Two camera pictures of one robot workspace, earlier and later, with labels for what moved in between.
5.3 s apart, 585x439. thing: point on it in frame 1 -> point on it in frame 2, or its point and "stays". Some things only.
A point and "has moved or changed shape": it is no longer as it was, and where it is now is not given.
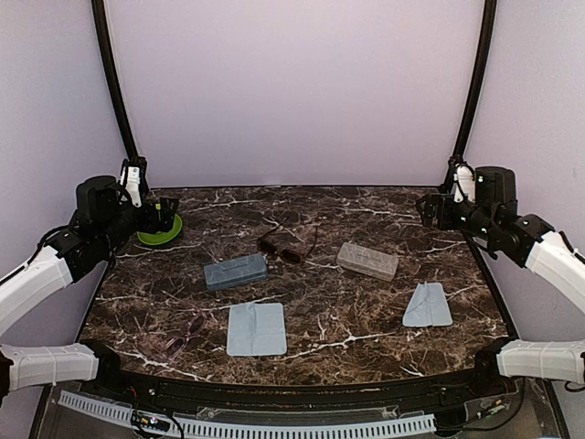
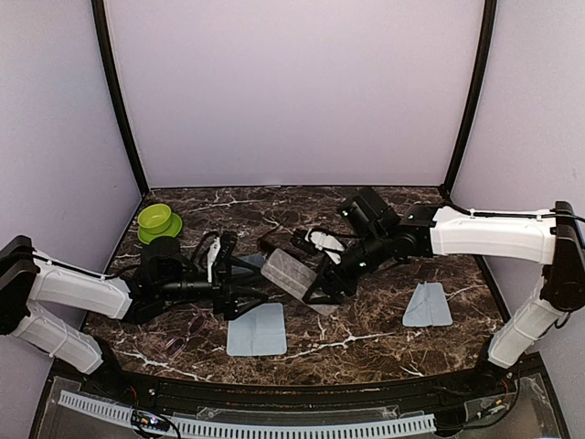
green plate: (159, 238) stays
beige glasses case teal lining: (367, 262) has moved or changed shape
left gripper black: (165, 216) -> (223, 305)
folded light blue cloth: (428, 307) stays
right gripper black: (445, 222) -> (325, 278)
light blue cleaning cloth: (256, 329) stays
